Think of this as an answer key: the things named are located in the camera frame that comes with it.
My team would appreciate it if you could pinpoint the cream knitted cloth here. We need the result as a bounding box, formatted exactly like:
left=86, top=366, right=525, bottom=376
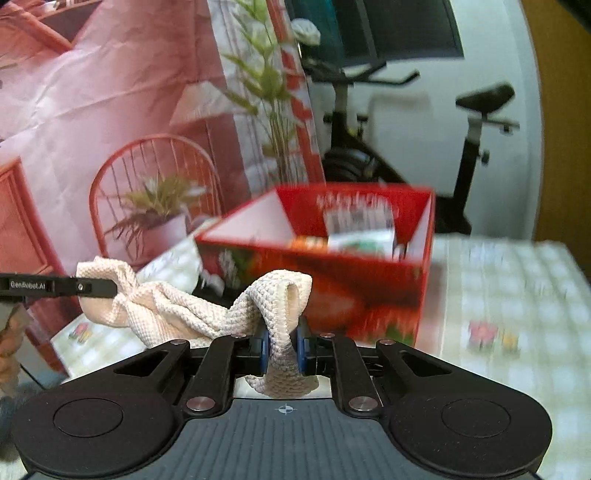
left=76, top=257, right=318, bottom=398

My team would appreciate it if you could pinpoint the person's left hand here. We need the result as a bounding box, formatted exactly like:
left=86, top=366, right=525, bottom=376
left=1, top=302, right=30, bottom=398

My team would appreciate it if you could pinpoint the red strawberry cardboard box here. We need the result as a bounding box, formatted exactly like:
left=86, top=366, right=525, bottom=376
left=195, top=183, right=435, bottom=345

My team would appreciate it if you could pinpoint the red printed backdrop cloth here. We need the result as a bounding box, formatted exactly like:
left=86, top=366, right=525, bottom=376
left=0, top=0, right=327, bottom=375

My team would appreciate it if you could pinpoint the checkered green tablecloth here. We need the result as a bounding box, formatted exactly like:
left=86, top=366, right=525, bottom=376
left=50, top=221, right=591, bottom=480

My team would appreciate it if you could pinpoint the black exercise bike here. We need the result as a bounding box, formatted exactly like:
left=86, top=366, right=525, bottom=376
left=299, top=59, right=521, bottom=236

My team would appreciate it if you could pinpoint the dark window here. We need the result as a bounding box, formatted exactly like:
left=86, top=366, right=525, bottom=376
left=286, top=0, right=464, bottom=67

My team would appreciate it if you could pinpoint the white crumpled tissue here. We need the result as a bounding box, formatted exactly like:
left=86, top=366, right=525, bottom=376
left=290, top=18, right=322, bottom=47

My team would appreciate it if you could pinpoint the wooden door panel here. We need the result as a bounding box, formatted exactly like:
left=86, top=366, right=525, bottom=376
left=522, top=1, right=590, bottom=277

